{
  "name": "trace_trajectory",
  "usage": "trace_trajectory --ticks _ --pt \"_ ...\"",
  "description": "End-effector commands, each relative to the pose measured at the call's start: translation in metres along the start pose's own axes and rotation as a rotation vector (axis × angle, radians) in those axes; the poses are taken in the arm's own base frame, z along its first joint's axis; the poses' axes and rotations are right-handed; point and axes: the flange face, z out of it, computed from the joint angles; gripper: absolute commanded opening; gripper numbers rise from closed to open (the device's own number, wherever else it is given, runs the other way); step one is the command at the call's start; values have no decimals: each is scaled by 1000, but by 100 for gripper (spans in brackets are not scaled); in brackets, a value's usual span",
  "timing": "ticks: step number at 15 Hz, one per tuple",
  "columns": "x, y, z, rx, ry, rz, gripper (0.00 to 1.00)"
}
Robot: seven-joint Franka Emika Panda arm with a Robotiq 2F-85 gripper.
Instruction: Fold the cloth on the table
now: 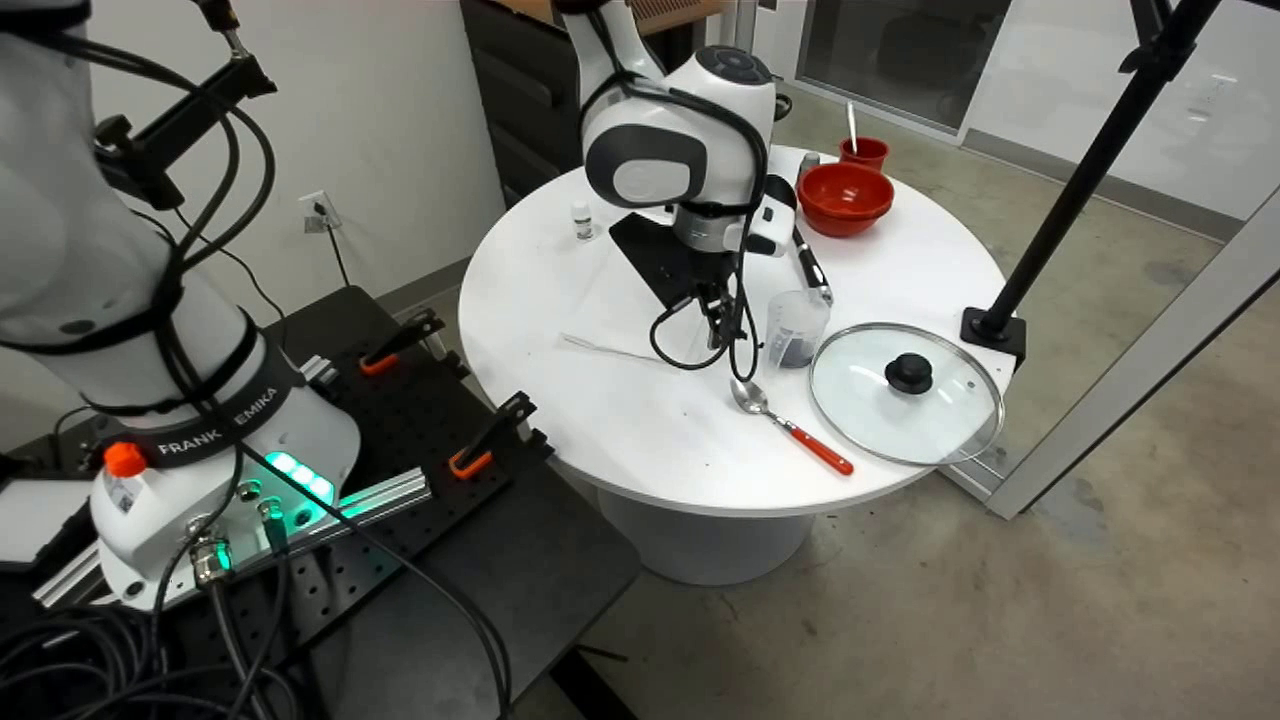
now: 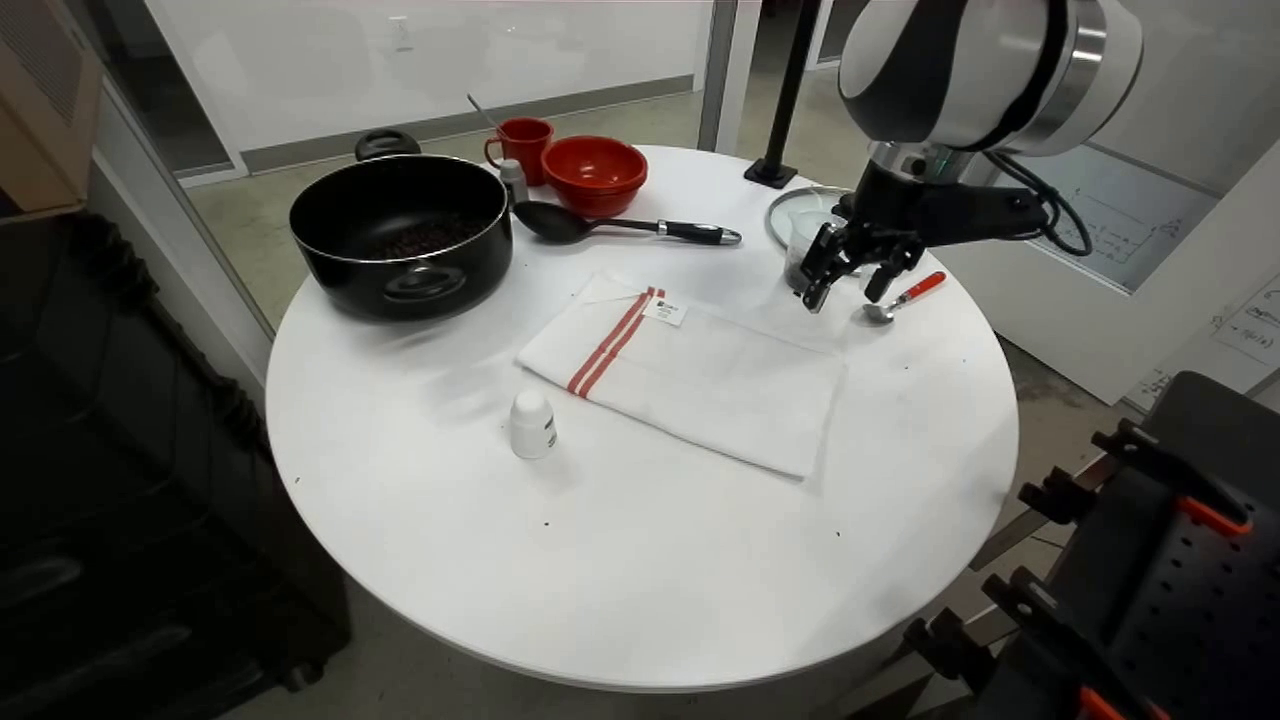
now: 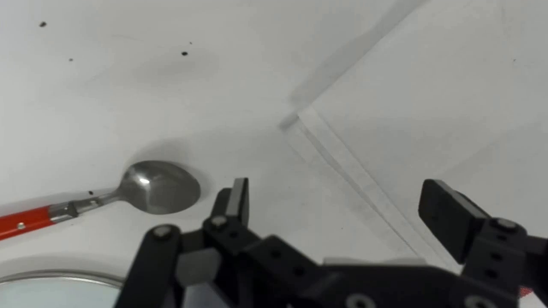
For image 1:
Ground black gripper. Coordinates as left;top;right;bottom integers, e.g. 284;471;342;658
686;241;758;357

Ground metal spoon with red handle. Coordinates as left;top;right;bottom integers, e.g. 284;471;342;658
728;377;861;479

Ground red bowl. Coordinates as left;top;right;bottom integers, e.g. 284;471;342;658
796;161;899;243

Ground glass pot lid black knob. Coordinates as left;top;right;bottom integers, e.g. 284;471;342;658
802;315;1009;471

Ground small red cup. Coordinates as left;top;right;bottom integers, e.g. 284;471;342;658
836;133;896;176

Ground black clamp with orange tip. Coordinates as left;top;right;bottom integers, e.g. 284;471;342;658
353;308;453;384
442;389;543;489

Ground dark cabinet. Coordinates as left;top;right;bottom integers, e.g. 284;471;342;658
456;0;710;212

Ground dark window pane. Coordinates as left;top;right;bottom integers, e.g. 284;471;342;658
796;0;1014;134

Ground black platform table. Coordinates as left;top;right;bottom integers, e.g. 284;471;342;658
0;284;645;720

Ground black tripod stand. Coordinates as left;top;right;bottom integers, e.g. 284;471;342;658
957;0;1223;369

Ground orange round button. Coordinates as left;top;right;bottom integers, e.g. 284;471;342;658
98;437;151;482

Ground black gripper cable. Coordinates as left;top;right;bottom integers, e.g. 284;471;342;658
645;263;766;390

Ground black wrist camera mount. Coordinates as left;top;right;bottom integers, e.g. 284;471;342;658
604;212;731;319

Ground white table pedestal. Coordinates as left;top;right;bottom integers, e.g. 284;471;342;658
591;479;820;591

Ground grey metal frame post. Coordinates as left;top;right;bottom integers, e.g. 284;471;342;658
934;183;1280;525

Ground thin black power cable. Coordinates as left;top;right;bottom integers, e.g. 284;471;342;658
172;195;355;328

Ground aluminium rail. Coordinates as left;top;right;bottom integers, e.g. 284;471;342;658
32;462;438;612

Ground white wall outlet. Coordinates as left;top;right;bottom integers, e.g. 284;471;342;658
296;186;341;241

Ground black camera bracket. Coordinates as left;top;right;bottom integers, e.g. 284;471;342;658
91;0;284;216

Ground black cable bundle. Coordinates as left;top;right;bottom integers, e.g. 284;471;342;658
0;437;521;720

